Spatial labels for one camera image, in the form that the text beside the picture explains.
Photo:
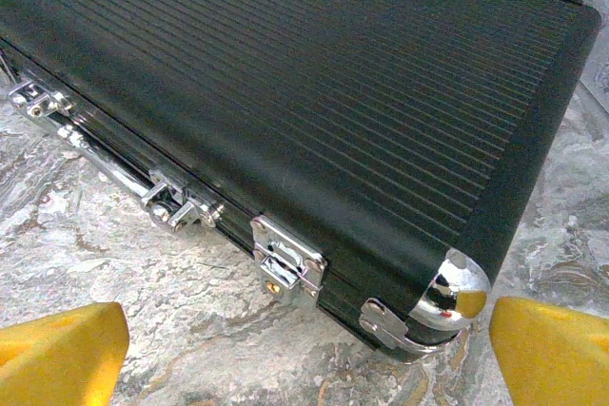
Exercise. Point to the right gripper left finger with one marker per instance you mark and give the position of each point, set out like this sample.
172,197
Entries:
57,358

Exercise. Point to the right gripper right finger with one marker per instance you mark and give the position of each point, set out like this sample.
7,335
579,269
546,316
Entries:
556,358

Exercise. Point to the black ribbed carrying case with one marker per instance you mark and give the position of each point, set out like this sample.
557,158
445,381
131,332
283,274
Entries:
309,92

